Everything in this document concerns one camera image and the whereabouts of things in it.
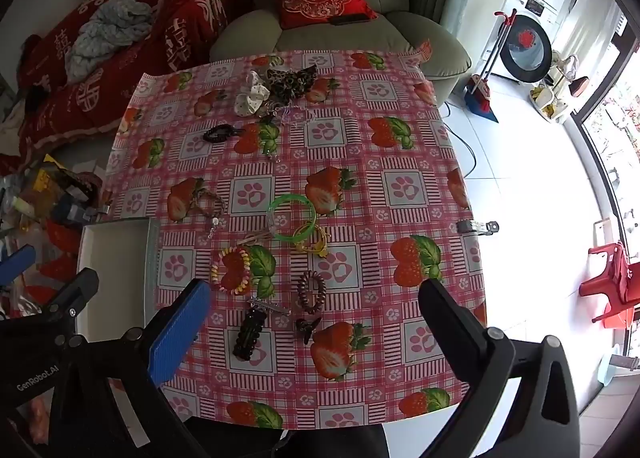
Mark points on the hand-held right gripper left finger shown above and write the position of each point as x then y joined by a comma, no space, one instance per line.
180,333

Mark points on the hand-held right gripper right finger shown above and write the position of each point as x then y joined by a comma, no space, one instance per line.
450,320

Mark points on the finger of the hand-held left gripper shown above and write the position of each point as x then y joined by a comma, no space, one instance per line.
15,263
75,295

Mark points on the white shallow tray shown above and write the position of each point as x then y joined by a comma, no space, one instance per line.
115,263

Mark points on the green translucent bangle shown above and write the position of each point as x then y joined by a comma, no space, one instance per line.
292,196

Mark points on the red snack bag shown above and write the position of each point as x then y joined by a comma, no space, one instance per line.
62,238

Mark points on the black beaded hair clip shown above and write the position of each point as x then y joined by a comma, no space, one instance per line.
247,335

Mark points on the yellow packet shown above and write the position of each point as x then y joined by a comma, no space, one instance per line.
45,178

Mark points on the metal table clamp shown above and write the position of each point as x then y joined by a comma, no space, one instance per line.
101,209
475,227

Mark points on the black printed box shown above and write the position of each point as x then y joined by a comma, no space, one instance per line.
75,193

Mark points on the silver hair clip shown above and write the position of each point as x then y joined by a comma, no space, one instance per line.
270,308

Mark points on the small silver pendant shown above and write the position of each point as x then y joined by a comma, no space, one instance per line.
215,223

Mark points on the small dark claw clip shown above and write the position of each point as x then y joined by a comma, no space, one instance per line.
306,329

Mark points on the red plastic stool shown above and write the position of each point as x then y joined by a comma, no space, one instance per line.
607,283

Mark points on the light green stool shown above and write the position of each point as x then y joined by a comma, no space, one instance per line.
612,368

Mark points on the strawberry print tablecloth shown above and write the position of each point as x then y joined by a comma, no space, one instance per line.
360,148

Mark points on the blue dustpan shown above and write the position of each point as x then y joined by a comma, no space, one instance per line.
480,101

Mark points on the white polka dot scrunchie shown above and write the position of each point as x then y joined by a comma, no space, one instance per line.
250,98

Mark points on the white rack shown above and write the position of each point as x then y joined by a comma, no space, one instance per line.
555,93

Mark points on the grey crumpled cloth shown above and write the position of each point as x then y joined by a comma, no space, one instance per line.
110,28

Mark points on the leopard print scrunchie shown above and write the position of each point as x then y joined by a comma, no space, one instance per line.
290,81

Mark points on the grey green armchair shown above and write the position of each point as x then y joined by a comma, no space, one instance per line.
400,38

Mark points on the red mop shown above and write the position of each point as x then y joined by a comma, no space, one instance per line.
502,33

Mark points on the white washing machine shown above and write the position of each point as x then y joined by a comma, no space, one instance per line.
525,38

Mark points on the black remote control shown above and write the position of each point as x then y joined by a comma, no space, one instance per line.
350,19

